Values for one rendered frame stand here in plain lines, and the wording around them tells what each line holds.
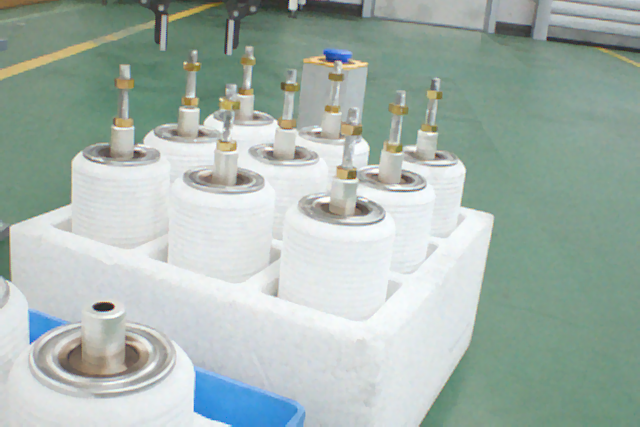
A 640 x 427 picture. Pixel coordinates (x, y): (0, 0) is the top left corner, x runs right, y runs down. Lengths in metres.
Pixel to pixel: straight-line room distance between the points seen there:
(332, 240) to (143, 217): 0.21
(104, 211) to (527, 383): 0.53
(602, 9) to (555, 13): 0.35
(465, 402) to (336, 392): 0.29
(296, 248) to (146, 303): 0.15
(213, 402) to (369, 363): 0.14
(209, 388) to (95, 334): 0.27
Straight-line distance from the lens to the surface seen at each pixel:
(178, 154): 0.83
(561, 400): 0.95
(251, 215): 0.68
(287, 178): 0.77
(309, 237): 0.63
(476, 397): 0.91
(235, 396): 0.65
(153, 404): 0.39
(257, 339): 0.65
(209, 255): 0.69
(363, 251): 0.63
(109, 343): 0.40
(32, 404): 0.40
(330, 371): 0.63
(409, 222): 0.74
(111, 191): 0.74
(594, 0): 6.07
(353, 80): 1.06
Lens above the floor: 0.46
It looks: 18 degrees down
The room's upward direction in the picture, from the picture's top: 6 degrees clockwise
